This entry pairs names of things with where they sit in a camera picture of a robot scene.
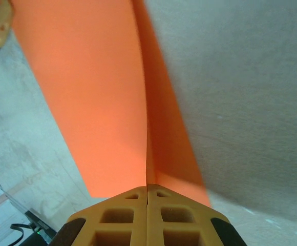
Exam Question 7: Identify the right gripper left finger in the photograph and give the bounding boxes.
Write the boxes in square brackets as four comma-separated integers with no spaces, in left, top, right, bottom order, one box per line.
[48,186,148,246]

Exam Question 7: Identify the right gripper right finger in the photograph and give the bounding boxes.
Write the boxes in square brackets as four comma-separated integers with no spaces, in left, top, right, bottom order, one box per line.
[147,183,246,246]

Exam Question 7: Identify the orange paper sheet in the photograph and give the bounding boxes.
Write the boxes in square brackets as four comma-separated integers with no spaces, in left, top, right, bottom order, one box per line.
[10,0,212,208]

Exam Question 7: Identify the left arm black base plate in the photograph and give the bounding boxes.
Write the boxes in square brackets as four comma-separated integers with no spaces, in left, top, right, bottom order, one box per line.
[25,209,52,240]

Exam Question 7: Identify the thin black cable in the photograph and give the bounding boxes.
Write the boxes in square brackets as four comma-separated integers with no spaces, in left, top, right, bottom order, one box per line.
[10,223,38,246]

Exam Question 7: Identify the aluminium mounting rail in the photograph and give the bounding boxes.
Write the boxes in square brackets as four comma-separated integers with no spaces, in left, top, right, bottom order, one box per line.
[0,182,40,226]

